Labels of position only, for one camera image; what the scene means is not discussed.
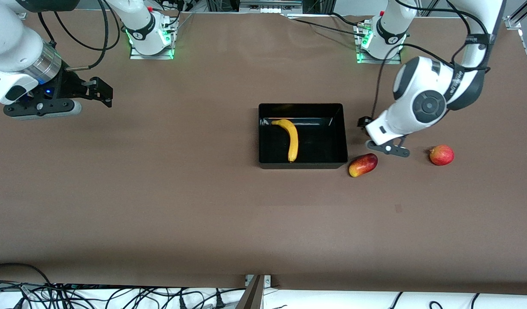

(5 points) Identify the long black table cable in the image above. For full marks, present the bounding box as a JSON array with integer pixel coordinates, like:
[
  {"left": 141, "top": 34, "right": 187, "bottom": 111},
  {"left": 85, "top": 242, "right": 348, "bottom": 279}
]
[{"left": 294, "top": 18, "right": 367, "bottom": 36}]

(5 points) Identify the red yellow round fruit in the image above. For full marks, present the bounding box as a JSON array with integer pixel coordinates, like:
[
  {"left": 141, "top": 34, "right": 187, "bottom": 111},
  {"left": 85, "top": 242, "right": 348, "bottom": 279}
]
[{"left": 429, "top": 145, "right": 455, "bottom": 167}]

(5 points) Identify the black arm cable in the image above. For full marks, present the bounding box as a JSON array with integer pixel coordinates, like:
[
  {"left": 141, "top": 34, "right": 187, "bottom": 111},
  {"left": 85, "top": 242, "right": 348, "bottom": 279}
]
[
  {"left": 36, "top": 0, "right": 120, "bottom": 71},
  {"left": 371, "top": 0, "right": 491, "bottom": 121}
]

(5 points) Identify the small metal table bracket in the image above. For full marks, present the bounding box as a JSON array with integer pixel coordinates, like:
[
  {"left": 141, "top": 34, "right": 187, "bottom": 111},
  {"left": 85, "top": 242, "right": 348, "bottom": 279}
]
[{"left": 245, "top": 275, "right": 273, "bottom": 287}]

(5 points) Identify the red yellow mango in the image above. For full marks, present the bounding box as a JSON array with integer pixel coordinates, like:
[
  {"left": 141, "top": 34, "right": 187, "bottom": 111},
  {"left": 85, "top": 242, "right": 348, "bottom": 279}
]
[{"left": 348, "top": 153, "right": 379, "bottom": 178}]

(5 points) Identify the dark angled post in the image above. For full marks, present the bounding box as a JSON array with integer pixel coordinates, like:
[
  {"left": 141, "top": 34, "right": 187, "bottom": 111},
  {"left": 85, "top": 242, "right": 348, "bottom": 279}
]
[{"left": 236, "top": 275, "right": 265, "bottom": 309}]

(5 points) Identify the grey background equipment box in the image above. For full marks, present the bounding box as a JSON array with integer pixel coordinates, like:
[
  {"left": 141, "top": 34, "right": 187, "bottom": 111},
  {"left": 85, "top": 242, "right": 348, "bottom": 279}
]
[{"left": 239, "top": 0, "right": 303, "bottom": 13}]

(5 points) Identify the aluminium corner extrusion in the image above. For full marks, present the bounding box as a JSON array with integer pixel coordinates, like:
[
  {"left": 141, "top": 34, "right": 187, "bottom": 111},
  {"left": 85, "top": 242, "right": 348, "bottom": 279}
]
[{"left": 505, "top": 0, "right": 527, "bottom": 30}]

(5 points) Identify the black plastic box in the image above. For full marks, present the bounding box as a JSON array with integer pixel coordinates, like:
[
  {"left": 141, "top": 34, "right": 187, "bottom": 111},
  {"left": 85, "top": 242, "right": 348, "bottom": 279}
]
[{"left": 258, "top": 103, "right": 349, "bottom": 170}]

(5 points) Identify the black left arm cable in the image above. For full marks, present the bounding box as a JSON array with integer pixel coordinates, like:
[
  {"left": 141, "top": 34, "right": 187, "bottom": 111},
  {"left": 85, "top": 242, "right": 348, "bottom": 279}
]
[{"left": 371, "top": 0, "right": 491, "bottom": 121}]

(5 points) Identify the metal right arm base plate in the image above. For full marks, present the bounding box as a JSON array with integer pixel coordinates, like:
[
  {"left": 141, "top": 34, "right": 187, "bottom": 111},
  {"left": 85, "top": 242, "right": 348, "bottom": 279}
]
[{"left": 130, "top": 13, "right": 176, "bottom": 60}]

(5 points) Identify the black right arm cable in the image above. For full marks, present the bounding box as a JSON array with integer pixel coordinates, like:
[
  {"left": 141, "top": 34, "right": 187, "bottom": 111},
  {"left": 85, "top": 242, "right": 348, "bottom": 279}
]
[{"left": 36, "top": 0, "right": 120, "bottom": 71}]

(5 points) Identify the short black table cable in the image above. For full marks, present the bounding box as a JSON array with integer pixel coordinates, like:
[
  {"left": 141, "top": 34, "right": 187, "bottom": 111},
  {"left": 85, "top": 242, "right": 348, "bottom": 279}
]
[{"left": 330, "top": 12, "right": 365, "bottom": 26}]

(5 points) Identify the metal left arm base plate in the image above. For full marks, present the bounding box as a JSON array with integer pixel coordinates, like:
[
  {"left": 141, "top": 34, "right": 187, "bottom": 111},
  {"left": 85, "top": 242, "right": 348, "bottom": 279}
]
[{"left": 354, "top": 19, "right": 402, "bottom": 65}]

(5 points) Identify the black arched floor cable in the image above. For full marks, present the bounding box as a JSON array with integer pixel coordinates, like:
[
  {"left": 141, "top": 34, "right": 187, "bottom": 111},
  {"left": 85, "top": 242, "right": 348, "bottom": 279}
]
[{"left": 0, "top": 263, "right": 54, "bottom": 286}]

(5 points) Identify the yellow banana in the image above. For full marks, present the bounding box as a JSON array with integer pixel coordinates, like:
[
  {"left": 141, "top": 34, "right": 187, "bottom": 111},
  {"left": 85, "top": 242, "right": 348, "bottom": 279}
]
[{"left": 271, "top": 119, "right": 299, "bottom": 163}]

